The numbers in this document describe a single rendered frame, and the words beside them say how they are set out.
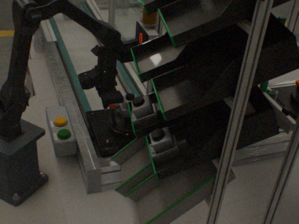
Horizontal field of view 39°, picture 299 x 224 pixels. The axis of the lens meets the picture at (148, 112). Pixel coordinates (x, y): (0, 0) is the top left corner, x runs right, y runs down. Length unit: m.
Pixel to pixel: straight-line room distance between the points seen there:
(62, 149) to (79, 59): 0.65
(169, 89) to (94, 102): 0.78
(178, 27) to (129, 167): 0.54
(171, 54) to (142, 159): 0.34
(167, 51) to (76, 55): 1.02
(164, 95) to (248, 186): 0.65
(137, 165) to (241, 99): 0.48
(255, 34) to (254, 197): 0.78
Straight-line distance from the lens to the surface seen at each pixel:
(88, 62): 1.94
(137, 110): 1.03
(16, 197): 1.34
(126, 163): 1.25
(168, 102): 0.88
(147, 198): 1.14
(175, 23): 0.83
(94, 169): 1.30
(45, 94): 1.82
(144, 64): 1.01
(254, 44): 0.76
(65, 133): 1.41
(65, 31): 2.23
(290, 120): 0.99
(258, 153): 1.55
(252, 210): 1.40
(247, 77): 0.79
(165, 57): 1.01
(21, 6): 1.10
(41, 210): 1.33
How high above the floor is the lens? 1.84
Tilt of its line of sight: 35 degrees down
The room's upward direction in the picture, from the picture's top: 5 degrees clockwise
